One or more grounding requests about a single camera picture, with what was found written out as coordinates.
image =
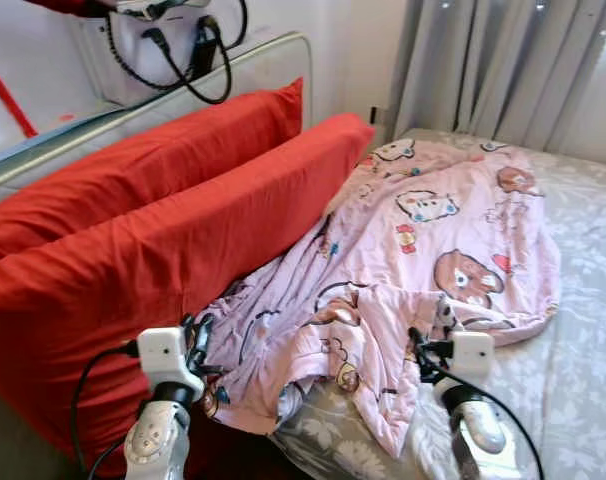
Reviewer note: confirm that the pink cartoon print blanket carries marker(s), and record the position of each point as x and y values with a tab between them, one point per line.
433	230

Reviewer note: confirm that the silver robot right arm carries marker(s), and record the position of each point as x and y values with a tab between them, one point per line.
478	430

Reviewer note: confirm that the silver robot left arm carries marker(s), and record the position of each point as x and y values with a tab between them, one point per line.
153	440

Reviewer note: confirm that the long red cushion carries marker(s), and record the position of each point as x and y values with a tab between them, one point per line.
133	170
133	290

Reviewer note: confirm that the beige floral bedspread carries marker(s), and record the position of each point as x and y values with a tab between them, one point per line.
583	330

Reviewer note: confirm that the white appliance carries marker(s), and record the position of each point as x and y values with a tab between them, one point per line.
130	55

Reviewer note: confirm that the grey pleated curtain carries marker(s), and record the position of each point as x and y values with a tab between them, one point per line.
483	70

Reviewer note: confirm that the red object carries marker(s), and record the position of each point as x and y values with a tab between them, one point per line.
68	6

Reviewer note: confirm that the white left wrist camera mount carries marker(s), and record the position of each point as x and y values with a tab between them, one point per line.
163	352

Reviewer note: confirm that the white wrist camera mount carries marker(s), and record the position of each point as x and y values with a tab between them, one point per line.
163	352
473	355

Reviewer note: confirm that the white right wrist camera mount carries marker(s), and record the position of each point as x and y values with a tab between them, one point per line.
473	355

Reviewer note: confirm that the wall socket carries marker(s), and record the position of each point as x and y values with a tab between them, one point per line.
379	115

